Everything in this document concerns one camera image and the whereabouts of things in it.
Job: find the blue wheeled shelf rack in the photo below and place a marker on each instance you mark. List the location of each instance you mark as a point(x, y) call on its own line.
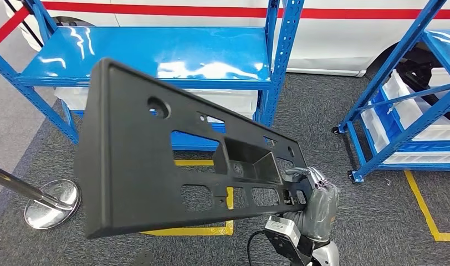
point(397, 55)

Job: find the white car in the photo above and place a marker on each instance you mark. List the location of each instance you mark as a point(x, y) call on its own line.
point(338, 44)

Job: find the black part in bin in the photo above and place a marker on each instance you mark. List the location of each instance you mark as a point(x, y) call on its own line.
point(419, 80)

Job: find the chrome stanchion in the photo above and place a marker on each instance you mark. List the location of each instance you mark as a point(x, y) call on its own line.
point(52, 209)

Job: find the dark grey robot body part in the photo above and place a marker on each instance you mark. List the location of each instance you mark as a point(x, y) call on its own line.
point(142, 257)

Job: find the blue metal shelf rack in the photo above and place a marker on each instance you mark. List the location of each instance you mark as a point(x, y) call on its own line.
point(137, 47)

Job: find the black plastic plate bracket part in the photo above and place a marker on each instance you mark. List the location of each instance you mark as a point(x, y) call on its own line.
point(118, 165)

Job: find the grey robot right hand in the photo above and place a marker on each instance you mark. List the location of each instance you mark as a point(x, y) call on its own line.
point(320, 213)

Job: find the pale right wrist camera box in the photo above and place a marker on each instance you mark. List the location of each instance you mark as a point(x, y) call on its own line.
point(282, 229)

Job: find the red barrier belt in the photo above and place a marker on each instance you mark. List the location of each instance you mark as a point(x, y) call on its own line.
point(173, 11)

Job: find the blue plastic bin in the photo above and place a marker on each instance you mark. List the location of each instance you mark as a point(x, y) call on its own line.
point(384, 117)
point(195, 141)

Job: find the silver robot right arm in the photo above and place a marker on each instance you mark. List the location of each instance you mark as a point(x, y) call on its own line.
point(327, 255)

